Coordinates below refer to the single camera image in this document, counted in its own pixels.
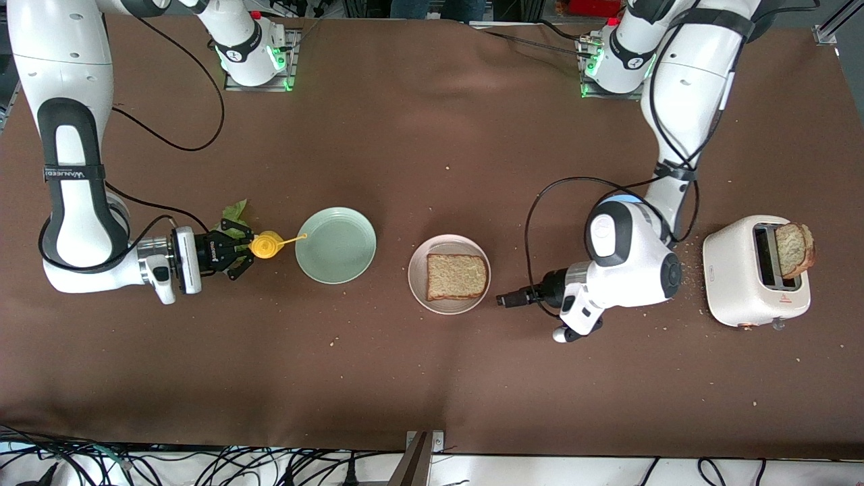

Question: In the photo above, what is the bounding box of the green lettuce leaf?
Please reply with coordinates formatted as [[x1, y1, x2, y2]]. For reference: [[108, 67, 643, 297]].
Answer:
[[219, 199, 249, 237]]

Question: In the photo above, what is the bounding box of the yellow mustard squeeze bottle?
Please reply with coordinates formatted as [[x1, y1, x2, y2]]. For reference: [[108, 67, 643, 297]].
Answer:
[[250, 231, 308, 261]]

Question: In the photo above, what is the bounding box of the brown bread slice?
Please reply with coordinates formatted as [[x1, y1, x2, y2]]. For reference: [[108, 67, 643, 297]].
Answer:
[[775, 223, 816, 279], [427, 254, 488, 302]]

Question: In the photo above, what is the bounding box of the beige plate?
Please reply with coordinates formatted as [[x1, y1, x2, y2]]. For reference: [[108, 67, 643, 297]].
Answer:
[[408, 234, 491, 315]]

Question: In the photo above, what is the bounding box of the light green plate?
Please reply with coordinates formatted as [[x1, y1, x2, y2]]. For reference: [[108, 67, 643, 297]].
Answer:
[[295, 207, 377, 285]]

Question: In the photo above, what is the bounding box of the brown tablecloth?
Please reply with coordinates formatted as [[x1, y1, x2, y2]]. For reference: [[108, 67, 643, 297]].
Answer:
[[0, 13, 864, 460]]

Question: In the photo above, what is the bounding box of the white toaster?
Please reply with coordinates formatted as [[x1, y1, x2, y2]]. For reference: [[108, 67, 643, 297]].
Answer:
[[702, 215, 812, 331]]

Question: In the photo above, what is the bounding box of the dark grey metal bar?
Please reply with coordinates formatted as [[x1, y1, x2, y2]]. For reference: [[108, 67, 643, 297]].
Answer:
[[387, 432, 431, 486]]

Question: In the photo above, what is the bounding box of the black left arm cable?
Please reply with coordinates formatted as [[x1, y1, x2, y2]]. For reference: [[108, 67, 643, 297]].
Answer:
[[525, 0, 821, 318]]

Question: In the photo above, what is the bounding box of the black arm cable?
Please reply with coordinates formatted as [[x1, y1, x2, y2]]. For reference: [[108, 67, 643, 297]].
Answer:
[[39, 13, 225, 272], [525, 0, 821, 318]]

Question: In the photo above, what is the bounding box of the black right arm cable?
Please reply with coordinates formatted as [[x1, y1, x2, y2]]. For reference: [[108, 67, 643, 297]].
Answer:
[[39, 13, 225, 272]]

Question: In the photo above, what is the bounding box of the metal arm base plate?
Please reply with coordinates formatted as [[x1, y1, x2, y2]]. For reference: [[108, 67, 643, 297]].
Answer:
[[579, 37, 651, 101], [224, 27, 298, 92]]

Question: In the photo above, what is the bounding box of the silver mounting bracket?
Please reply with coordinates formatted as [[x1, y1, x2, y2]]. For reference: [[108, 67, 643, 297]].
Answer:
[[406, 430, 446, 454]]

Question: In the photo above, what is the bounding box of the black braided table cable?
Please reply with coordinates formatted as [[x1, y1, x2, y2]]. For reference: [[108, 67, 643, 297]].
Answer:
[[483, 30, 587, 60]]

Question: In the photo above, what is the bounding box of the aluminium frame profile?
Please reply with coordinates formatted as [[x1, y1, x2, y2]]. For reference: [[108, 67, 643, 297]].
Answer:
[[813, 0, 864, 47]]

